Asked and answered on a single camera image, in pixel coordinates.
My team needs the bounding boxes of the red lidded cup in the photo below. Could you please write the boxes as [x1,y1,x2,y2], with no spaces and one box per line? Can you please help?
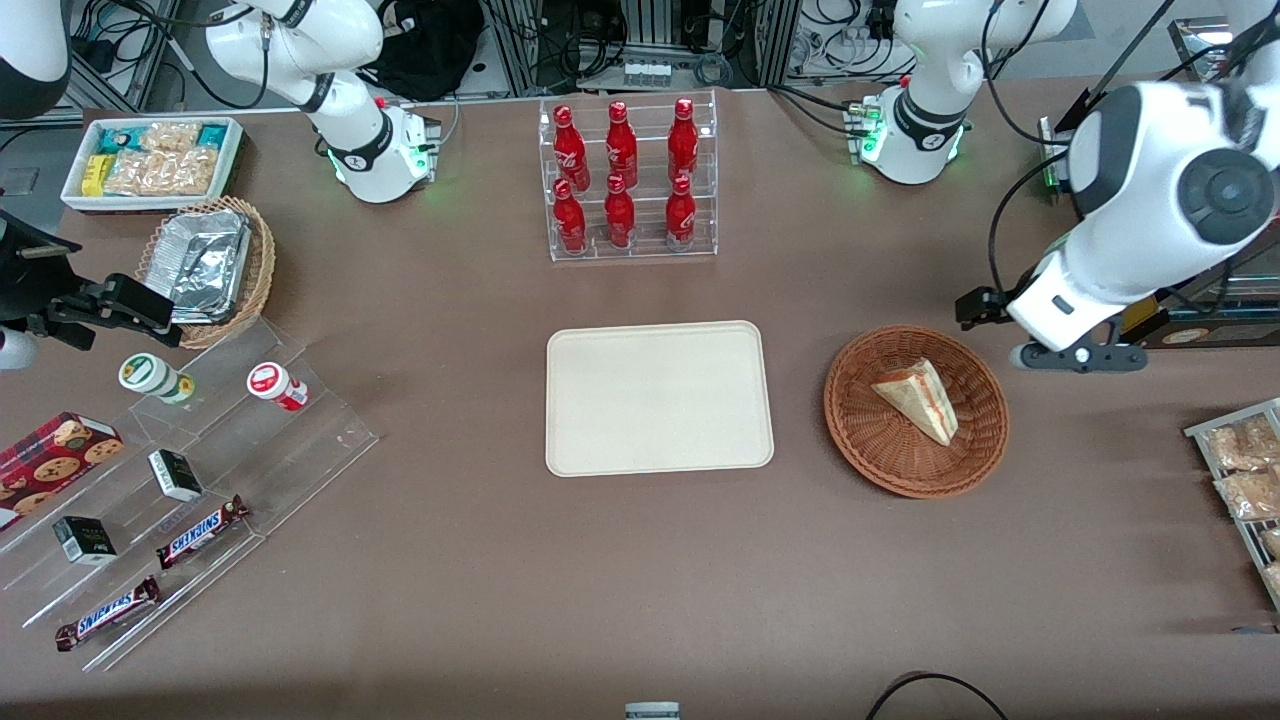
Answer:
[246,361,310,414]

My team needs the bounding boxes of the red soda bottle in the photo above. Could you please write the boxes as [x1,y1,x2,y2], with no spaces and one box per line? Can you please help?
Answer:
[667,97,701,187]
[552,178,590,256]
[553,105,592,192]
[603,174,638,252]
[664,175,699,252]
[604,100,640,190]

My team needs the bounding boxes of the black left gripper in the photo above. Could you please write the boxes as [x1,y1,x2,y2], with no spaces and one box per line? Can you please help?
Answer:
[955,287,1017,332]

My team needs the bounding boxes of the black bag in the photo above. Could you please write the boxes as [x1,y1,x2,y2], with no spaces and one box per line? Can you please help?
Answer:
[368,0,488,102]

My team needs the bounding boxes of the clear acrylic stepped shelf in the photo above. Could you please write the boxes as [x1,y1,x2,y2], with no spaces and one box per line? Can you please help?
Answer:
[0,314,380,674]

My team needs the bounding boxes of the red cookie box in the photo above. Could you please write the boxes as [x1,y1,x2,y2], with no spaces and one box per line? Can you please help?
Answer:
[0,411,127,532]

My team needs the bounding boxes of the silver foil packets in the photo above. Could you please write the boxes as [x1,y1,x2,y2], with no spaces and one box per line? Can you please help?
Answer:
[168,209,252,324]

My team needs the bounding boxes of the green lidded cup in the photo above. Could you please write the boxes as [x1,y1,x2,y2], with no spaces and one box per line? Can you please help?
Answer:
[118,353,197,407]

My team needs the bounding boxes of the green lit control box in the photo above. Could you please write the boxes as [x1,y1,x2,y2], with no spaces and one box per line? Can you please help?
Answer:
[1037,113,1079,204]

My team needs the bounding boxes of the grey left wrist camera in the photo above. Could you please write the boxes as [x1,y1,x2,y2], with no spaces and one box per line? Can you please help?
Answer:
[1010,342,1150,374]

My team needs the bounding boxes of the brown wicker basket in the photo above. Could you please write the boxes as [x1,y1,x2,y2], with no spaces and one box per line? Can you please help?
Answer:
[823,324,1011,500]

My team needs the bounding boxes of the wrapped triangle sandwich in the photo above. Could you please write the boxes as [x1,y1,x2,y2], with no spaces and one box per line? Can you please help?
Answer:
[870,358,960,448]

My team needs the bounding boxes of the black display stand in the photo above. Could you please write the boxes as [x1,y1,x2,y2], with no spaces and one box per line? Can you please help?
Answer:
[1122,258,1280,351]

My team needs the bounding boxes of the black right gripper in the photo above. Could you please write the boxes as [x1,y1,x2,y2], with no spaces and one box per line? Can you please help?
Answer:
[0,208,187,352]

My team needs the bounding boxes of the beige plastic tray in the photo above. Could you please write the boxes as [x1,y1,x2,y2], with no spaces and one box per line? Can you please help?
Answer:
[545,320,776,479]

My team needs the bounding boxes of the large clear cracker pack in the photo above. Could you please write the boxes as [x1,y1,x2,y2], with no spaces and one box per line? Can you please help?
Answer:
[104,148,219,198]

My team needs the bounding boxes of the clear acrylic bottle rack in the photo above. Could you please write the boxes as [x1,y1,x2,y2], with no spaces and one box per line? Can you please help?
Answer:
[538,89,719,264]

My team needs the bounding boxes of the black table cable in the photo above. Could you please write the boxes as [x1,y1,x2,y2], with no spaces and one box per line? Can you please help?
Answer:
[864,671,1012,720]

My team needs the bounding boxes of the light wicker basket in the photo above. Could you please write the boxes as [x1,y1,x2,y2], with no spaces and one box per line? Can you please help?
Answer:
[134,195,277,351]

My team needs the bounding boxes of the Snickers chocolate bar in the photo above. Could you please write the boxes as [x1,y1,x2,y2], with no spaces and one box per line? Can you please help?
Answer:
[154,494,252,572]
[54,575,164,654]

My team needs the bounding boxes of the tray of packaged snacks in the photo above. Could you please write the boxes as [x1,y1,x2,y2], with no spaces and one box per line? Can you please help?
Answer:
[1184,397,1280,612]

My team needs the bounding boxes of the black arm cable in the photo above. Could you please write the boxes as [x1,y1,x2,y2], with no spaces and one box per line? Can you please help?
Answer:
[986,148,1073,297]

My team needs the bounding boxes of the small clear cracker pack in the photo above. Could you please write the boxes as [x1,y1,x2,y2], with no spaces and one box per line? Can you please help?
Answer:
[140,121,202,154]

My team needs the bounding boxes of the small black carton box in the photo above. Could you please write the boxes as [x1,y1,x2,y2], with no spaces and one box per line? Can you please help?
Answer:
[51,515,119,567]
[147,448,205,504]

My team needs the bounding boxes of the white snack bin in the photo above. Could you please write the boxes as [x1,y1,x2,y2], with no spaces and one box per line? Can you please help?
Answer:
[60,116,247,215]

